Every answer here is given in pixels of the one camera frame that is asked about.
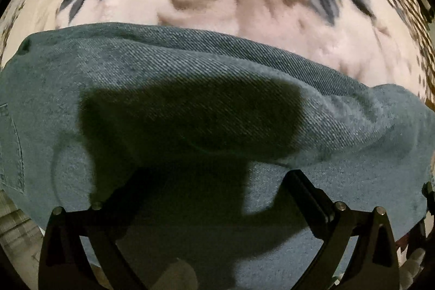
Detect blue denim pants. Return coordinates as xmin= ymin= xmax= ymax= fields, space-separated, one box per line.
xmin=1 ymin=24 xmax=434 ymax=289

